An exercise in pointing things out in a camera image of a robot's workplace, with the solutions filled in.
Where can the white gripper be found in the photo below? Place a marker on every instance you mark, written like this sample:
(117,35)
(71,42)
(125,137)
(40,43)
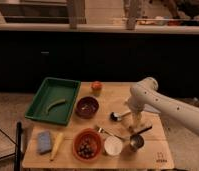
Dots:
(136,120)

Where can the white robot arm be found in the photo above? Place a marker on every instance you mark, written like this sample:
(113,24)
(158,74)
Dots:
(144,92)

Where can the purple bowl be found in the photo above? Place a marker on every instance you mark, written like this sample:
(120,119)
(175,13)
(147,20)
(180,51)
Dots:
(87,107)

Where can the orange bowl with grapes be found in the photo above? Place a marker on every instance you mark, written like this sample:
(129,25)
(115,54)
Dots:
(87,145)

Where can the metal measuring cup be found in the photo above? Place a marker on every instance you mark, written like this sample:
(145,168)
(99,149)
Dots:
(136,140)

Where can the white cup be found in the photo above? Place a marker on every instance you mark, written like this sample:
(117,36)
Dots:
(113,146)

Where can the metal fork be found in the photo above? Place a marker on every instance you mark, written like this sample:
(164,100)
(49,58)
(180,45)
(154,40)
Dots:
(102,130)

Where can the wooden table board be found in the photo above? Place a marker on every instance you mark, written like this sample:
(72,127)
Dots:
(155,154)

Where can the orange fruit toy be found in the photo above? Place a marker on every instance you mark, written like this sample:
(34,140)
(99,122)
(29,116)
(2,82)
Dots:
(96,86)

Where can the green bean pod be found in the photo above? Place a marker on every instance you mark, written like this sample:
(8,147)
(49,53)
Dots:
(54,104)

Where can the yellow corn toy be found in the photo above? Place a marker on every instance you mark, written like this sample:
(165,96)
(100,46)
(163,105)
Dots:
(56,145)

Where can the green plastic tray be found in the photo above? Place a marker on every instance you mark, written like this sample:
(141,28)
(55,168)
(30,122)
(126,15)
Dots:
(53,89)

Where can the blue sponge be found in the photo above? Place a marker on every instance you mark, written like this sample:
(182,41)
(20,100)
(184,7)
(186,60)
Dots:
(44,143)

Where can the black chair frame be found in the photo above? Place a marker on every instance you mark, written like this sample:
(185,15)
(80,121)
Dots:
(18,153)

